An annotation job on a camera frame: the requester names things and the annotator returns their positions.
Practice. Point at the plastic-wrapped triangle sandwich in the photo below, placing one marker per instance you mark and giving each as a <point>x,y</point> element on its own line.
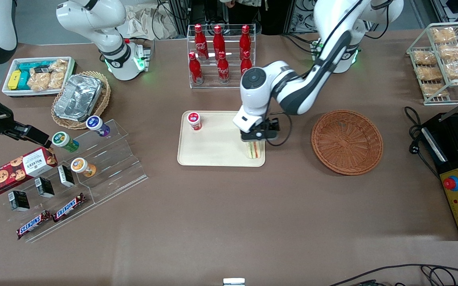
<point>255,150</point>

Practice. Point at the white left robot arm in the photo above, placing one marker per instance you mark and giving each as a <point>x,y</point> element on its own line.
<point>292,91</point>

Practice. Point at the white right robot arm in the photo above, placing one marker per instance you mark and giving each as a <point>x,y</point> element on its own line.
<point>105,24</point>

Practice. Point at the cream plastic serving tray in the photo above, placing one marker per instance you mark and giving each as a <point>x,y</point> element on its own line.
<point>213,147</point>

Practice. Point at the aluminium foil tray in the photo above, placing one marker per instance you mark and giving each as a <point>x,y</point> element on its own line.
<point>78,97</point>

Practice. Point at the light oval wicker basket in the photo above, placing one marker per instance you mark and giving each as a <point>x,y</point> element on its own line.
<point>105,93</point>

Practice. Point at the round brown wicker basket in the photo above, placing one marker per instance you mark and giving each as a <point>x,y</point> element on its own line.
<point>346,143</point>

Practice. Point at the green-label gum jar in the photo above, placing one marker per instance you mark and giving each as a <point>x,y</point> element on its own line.
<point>63,140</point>

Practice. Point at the small black carton box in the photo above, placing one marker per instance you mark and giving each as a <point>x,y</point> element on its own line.
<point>18,200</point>
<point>44,187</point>
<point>66,176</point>

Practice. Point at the orange-label gum jar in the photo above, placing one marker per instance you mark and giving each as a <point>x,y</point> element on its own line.
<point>81,166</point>

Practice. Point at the red Walkers shortbread cookie box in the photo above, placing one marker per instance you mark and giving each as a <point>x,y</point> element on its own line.
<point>18,171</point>

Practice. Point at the white plastic bin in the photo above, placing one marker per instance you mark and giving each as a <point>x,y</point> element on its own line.
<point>8,92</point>

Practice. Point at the teal snack box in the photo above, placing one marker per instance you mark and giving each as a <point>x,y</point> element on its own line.
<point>32,64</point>
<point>24,81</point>

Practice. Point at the clear bag of cookies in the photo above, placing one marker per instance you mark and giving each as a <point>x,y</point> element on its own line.
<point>59,65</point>
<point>57,79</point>
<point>39,82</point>

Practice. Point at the yellow snack box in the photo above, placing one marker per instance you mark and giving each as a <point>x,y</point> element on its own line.
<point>14,79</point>

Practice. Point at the purple-label gum jar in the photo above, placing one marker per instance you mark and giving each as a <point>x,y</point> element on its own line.
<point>95,123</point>

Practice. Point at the red-label gum jar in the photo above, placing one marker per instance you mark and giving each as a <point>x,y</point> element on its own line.
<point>194,119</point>

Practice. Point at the Snickers chocolate bar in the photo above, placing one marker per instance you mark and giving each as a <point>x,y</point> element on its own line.
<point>69,207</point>
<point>34,224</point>

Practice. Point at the clear acrylic stepped display stand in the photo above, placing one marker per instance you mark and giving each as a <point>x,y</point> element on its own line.
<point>113,167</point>

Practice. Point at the red cola bottle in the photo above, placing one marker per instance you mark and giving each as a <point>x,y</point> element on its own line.
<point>200,41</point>
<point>195,69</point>
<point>223,68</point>
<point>218,41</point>
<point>245,39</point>
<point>246,62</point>

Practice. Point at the clear acrylic bottle rack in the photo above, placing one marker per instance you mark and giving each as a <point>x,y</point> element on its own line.
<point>231,55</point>

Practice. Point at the small white device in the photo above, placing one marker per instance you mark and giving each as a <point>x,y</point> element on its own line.
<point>233,282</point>

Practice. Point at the beige cloth bag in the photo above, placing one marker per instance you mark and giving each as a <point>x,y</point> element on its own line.
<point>149,22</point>

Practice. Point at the black griddle machine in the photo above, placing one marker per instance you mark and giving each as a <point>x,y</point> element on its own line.
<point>451,151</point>

